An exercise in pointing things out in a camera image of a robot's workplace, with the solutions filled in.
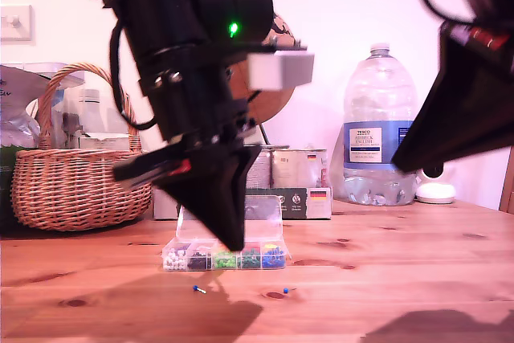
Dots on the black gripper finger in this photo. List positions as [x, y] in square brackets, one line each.
[474, 110]

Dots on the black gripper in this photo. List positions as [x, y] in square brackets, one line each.
[188, 110]

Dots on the blue round-head pin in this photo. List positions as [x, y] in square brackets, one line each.
[196, 288]
[286, 290]

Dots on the tin can with red label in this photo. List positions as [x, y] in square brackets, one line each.
[261, 174]

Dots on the tin can with flag mark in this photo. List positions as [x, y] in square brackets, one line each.
[297, 166]

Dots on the cork globe on metal stand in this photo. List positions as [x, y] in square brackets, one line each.
[265, 106]

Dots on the cardboard can tray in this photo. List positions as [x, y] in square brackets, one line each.
[317, 202]

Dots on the clear plastic pin box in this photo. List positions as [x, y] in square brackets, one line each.
[176, 262]

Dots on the large clear water bottle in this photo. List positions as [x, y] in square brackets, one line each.
[373, 98]

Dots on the small white cardboard box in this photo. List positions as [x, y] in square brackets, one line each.
[104, 142]

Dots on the clear bottle with grey cap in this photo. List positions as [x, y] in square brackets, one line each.
[94, 114]

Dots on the clear plastic packet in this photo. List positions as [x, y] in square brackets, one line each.
[70, 78]

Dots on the small white round camera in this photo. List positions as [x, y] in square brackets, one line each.
[435, 192]

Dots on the pale grey camera box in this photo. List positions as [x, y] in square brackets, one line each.
[281, 72]

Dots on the white light switch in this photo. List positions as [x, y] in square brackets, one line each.
[16, 21]

